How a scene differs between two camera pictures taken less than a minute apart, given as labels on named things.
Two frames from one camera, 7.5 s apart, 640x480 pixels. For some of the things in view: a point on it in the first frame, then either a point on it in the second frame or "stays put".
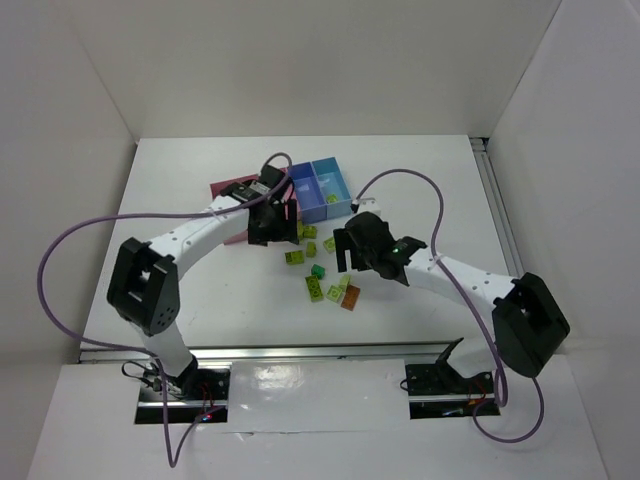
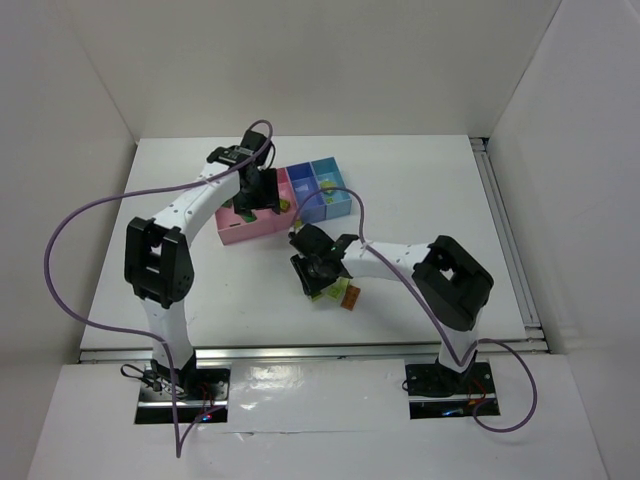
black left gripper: (279, 230) → (257, 198)
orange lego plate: (351, 297) stays put
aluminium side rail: (507, 238) stays put
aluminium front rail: (428, 351) stays put
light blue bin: (334, 187) stays put
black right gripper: (347, 248) → (308, 270)
